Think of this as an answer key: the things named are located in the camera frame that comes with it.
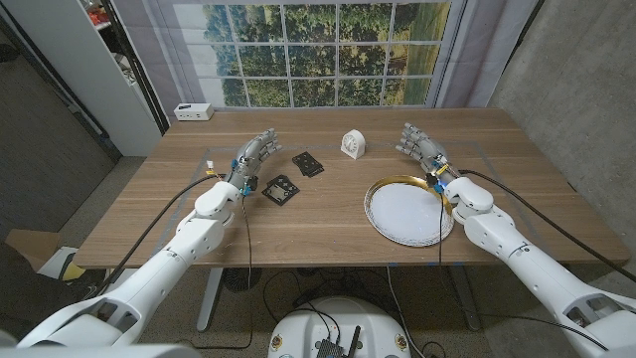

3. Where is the round black fan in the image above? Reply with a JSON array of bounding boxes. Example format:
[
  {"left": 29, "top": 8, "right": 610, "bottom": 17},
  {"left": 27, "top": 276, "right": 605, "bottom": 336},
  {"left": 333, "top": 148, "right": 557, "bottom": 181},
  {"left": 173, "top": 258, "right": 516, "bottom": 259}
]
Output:
[{"left": 222, "top": 267, "right": 263, "bottom": 293}]

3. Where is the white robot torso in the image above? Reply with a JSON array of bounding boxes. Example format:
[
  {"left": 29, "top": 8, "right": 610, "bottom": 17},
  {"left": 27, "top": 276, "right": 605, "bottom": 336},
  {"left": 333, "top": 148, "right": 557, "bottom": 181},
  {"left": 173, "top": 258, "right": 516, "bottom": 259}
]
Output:
[{"left": 267, "top": 296, "right": 412, "bottom": 358}]

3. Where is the thin black left wrist cable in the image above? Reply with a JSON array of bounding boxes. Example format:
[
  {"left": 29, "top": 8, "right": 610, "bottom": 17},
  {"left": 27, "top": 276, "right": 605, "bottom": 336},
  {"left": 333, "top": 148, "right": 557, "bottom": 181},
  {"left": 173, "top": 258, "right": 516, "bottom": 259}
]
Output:
[{"left": 176, "top": 196, "right": 254, "bottom": 351}]

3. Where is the grey table leg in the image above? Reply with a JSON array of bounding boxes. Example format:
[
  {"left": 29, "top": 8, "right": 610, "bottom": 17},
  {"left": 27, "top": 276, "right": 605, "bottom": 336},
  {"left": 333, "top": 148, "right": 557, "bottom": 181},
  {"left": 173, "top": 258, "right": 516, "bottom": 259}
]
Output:
[
  {"left": 196, "top": 267, "right": 225, "bottom": 333},
  {"left": 446, "top": 265, "right": 482, "bottom": 332}
]

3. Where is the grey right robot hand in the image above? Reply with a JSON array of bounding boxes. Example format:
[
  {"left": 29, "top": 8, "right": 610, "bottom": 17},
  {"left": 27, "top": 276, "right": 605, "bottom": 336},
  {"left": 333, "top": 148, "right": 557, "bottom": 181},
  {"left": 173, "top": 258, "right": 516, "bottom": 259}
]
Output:
[{"left": 396, "top": 122, "right": 459, "bottom": 190}]

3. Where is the gold rimmed paper plate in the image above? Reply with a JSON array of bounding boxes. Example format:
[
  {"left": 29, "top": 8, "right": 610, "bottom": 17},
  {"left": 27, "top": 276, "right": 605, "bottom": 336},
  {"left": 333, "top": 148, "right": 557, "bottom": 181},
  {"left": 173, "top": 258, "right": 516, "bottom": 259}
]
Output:
[{"left": 363, "top": 174, "right": 456, "bottom": 249}]

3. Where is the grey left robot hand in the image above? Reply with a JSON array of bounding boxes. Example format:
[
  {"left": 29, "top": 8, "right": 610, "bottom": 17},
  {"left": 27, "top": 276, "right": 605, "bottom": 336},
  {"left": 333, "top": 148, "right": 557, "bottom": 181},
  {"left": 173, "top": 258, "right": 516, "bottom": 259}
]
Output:
[{"left": 226, "top": 127, "right": 283, "bottom": 196}]

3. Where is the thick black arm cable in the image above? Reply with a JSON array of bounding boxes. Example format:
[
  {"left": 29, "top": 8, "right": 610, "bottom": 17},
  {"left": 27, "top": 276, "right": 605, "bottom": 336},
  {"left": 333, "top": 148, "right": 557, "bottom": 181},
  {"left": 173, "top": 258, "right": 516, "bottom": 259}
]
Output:
[
  {"left": 457, "top": 168, "right": 636, "bottom": 283},
  {"left": 91, "top": 172, "right": 223, "bottom": 299}
]

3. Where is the black module with antenna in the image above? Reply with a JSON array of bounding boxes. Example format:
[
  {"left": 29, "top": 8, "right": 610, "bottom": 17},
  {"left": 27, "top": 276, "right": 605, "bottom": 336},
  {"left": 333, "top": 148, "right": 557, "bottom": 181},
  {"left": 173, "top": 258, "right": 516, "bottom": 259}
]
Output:
[{"left": 315, "top": 325, "right": 363, "bottom": 358}]

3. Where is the white cabinet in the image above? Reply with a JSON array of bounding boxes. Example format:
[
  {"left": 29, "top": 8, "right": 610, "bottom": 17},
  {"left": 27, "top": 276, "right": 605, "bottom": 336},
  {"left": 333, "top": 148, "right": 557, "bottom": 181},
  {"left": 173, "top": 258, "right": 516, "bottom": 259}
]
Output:
[{"left": 0, "top": 0, "right": 165, "bottom": 158}]

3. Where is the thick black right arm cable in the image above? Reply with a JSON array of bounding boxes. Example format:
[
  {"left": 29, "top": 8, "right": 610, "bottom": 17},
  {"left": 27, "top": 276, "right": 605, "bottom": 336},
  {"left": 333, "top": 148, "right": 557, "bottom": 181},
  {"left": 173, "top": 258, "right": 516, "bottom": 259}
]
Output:
[{"left": 457, "top": 168, "right": 636, "bottom": 283}]

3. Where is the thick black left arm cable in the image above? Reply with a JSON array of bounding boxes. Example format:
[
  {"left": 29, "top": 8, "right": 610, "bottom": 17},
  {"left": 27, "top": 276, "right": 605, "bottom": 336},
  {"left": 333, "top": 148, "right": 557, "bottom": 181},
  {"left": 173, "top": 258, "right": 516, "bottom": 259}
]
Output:
[{"left": 91, "top": 172, "right": 223, "bottom": 299}]

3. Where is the white power strip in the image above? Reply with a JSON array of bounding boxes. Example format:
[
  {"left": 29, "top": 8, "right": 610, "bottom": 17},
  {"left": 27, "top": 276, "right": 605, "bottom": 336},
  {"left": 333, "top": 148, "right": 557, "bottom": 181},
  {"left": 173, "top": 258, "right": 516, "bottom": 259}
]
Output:
[{"left": 173, "top": 102, "right": 216, "bottom": 122}]

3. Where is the white floor cable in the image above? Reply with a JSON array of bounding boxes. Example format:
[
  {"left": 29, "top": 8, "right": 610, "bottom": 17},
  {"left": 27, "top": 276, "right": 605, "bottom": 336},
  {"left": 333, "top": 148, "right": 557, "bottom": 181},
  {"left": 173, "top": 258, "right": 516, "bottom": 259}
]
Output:
[{"left": 386, "top": 265, "right": 414, "bottom": 358}]

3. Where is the cardboard box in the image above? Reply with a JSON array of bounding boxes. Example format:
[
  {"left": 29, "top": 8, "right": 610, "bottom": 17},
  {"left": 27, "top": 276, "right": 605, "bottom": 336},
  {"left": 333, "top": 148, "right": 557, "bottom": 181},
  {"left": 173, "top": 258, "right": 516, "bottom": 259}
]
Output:
[{"left": 4, "top": 228, "right": 64, "bottom": 272}]

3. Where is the printed window backdrop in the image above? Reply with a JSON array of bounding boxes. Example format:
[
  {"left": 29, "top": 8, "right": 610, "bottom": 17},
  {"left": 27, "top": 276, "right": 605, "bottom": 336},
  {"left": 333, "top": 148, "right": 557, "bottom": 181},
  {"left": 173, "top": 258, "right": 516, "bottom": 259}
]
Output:
[{"left": 111, "top": 0, "right": 543, "bottom": 118}]

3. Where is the white paper card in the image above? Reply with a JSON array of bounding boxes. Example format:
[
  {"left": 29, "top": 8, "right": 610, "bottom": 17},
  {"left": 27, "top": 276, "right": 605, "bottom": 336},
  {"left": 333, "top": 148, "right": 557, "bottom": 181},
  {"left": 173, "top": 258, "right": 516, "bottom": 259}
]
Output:
[{"left": 340, "top": 128, "right": 367, "bottom": 161}]

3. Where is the black backdrop stand pole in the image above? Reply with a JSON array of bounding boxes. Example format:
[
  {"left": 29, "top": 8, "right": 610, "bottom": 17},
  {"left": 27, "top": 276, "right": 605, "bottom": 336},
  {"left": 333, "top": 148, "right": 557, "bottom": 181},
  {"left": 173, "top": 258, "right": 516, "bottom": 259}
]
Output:
[{"left": 101, "top": 0, "right": 170, "bottom": 135}]

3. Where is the black floor cable loop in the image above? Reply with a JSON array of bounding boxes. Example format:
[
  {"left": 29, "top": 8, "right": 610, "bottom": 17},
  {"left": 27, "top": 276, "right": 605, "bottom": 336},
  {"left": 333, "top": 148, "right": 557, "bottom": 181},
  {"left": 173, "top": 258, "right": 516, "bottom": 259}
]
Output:
[{"left": 261, "top": 268, "right": 349, "bottom": 324}]

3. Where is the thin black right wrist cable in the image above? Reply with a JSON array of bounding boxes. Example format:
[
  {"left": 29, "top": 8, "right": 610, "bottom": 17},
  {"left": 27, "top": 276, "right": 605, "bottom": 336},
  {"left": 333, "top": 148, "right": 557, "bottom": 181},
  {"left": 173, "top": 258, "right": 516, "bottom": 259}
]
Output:
[{"left": 436, "top": 191, "right": 610, "bottom": 352}]

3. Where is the white and yellow floor item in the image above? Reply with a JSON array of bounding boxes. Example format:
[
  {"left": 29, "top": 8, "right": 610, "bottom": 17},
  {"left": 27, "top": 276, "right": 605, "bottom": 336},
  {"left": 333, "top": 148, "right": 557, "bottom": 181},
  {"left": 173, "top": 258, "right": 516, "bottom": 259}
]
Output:
[{"left": 37, "top": 246, "right": 85, "bottom": 282}]

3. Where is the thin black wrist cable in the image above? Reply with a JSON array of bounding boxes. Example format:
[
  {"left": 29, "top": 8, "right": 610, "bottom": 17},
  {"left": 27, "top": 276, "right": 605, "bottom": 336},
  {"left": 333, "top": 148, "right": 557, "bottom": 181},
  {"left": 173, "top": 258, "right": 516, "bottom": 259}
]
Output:
[
  {"left": 176, "top": 196, "right": 254, "bottom": 351},
  {"left": 436, "top": 191, "right": 610, "bottom": 352}
]

